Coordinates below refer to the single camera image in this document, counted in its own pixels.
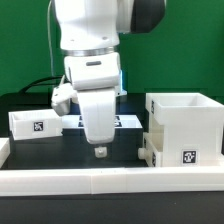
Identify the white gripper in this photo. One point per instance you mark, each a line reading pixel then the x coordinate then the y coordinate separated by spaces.
pixel 95 78

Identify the white drawer front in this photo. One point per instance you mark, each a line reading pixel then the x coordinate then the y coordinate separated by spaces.
pixel 149 152

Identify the white drawer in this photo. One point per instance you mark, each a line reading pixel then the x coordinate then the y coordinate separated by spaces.
pixel 149 152
pixel 34 124

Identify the white drawer cabinet box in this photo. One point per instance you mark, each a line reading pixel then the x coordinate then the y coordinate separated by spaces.
pixel 186 127

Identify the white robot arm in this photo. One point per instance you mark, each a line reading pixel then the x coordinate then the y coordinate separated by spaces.
pixel 89 37

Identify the white drawer rear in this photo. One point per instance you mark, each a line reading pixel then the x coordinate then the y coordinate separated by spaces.
pixel 34 124

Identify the white tag marker sheet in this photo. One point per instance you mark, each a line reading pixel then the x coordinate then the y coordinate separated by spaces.
pixel 121 121

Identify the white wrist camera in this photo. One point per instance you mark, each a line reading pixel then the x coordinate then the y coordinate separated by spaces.
pixel 61 97

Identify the white obstacle fence frame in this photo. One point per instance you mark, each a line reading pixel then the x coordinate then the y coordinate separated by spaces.
pixel 105 181

